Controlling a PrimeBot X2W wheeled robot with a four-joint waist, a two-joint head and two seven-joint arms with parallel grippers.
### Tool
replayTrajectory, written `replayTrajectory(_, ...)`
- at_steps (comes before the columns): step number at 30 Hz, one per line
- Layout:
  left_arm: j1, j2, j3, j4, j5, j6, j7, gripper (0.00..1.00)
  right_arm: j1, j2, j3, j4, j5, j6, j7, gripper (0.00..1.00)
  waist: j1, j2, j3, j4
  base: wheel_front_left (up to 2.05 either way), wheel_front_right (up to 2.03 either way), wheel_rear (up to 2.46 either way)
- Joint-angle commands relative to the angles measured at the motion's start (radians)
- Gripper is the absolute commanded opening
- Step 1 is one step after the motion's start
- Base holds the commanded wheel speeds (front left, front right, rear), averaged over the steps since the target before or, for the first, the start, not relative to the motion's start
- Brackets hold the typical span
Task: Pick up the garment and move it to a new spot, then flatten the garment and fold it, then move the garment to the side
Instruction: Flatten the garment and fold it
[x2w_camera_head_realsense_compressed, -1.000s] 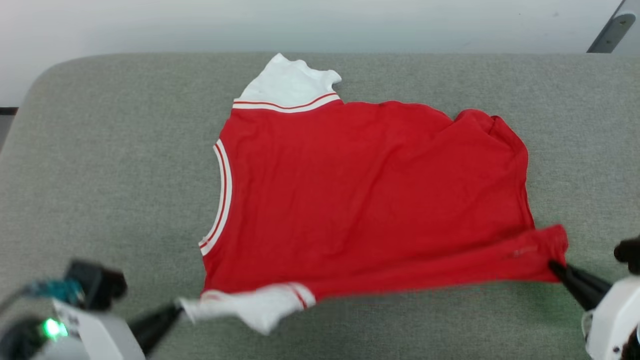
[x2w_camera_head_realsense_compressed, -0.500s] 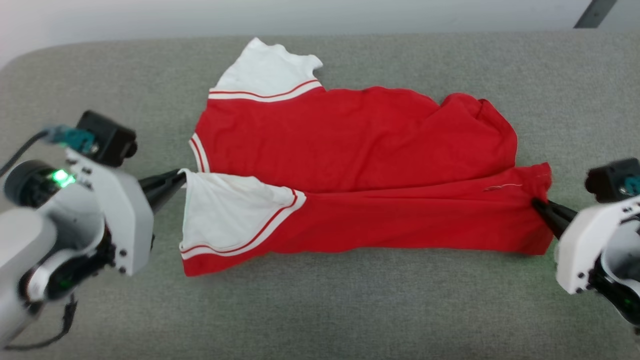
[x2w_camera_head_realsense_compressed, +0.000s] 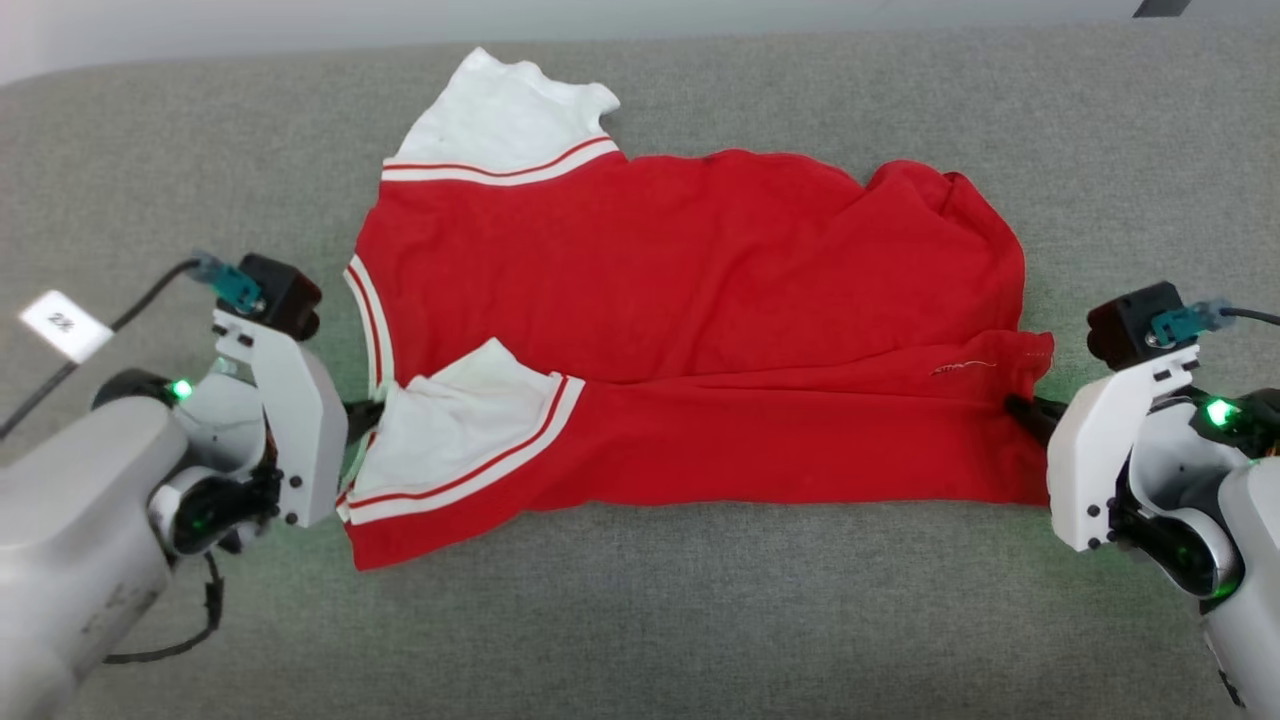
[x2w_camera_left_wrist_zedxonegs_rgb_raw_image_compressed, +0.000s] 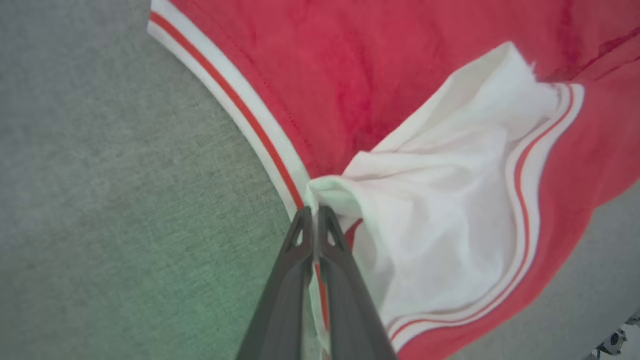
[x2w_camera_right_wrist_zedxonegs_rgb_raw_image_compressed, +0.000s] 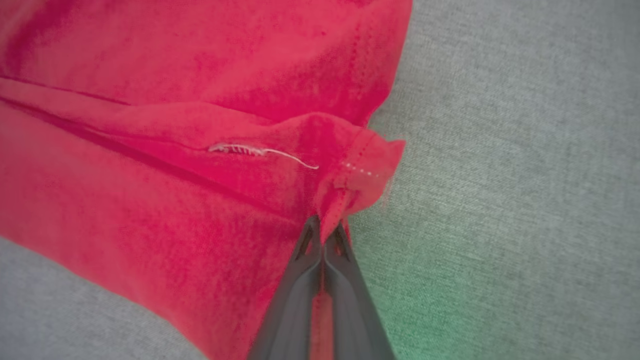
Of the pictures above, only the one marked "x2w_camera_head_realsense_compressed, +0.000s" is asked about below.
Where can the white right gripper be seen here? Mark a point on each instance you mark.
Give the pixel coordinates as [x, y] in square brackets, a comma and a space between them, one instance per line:
[1090, 460]

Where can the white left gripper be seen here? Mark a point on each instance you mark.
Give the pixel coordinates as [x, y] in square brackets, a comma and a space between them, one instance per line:
[300, 430]

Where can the red garment with white trim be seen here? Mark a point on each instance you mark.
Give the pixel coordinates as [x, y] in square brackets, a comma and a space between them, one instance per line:
[650, 280]

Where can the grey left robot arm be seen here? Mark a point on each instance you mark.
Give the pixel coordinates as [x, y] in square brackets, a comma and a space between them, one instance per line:
[70, 530]

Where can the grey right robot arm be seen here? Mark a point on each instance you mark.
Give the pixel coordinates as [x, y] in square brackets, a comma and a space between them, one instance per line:
[1250, 560]

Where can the white paper label tag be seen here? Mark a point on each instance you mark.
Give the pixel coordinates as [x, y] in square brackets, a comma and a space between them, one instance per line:
[65, 325]

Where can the grey fabric sofa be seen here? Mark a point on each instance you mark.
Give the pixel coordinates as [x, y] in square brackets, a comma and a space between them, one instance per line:
[700, 620]

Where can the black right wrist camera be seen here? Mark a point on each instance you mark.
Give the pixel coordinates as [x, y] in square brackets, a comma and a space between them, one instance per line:
[1125, 325]

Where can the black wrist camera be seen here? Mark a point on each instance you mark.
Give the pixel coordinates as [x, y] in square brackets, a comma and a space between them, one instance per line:
[1125, 325]
[285, 295]

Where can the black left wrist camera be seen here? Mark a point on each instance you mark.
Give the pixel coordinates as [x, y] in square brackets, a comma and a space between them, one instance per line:
[285, 295]

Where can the teal right camera connector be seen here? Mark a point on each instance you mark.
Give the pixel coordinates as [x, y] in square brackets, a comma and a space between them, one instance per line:
[1180, 322]

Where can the teal camera connector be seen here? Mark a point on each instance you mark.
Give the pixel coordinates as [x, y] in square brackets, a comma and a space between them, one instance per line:
[1180, 322]
[232, 283]

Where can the teal left camera connector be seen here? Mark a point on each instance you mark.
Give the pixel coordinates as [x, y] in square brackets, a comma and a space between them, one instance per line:
[232, 283]

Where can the grey slanted door post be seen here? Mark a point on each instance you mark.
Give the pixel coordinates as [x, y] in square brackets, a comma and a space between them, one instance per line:
[1160, 7]

